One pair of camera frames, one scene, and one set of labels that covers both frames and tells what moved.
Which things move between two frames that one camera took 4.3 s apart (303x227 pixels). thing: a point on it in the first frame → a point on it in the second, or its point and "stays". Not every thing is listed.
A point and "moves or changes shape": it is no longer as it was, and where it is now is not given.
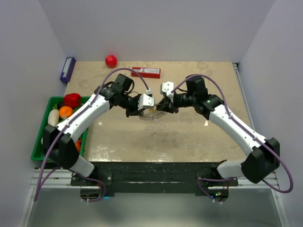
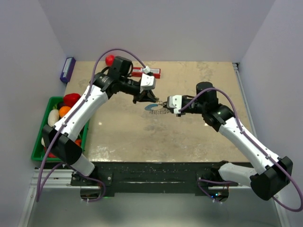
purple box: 67,69 stays
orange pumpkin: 78,144 stays
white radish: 53,117 stays
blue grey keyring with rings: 152,117 moves or changes shape
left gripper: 136,111 → 146,95
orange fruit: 66,112 stays
